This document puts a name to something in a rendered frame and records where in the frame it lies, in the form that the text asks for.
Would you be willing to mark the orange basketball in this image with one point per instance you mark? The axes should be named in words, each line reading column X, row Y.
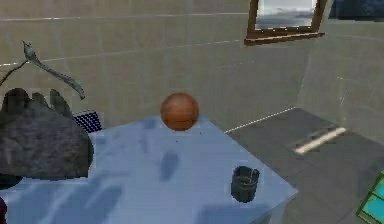
column 179, row 111

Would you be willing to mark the pale blue table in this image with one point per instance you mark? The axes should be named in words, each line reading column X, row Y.
column 160, row 186

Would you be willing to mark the dark grey cup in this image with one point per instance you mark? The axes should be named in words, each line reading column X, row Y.
column 244, row 184

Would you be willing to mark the brown framed window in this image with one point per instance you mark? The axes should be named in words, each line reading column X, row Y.
column 285, row 20

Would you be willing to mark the grey bare branch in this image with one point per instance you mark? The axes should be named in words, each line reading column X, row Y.
column 50, row 70

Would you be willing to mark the green framed turquoise object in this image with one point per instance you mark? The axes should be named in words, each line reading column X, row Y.
column 373, row 201

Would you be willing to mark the dark red object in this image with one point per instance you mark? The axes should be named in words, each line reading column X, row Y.
column 2, row 211

